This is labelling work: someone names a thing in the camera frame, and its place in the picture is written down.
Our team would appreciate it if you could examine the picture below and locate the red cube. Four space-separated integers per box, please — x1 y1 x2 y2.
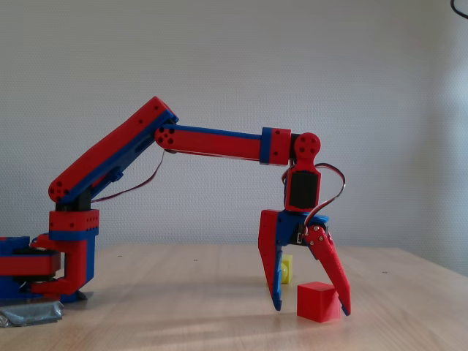
296 281 342 324

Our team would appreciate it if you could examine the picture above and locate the red and blue robot base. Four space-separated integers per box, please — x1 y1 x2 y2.
0 235 62 306

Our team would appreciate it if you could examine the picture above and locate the yellow cube with ball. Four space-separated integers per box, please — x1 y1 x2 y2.
280 254 294 285

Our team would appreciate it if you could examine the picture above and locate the gripper servo wire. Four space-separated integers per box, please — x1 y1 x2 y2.
306 162 347 228

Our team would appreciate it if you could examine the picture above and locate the elbow servo wire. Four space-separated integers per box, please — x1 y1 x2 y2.
89 148 166 204

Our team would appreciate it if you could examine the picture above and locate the crumpled gray duct tape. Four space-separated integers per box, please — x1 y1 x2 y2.
0 298 64 328

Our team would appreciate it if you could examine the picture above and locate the black hanging cable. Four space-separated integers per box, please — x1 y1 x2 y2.
450 0 468 20

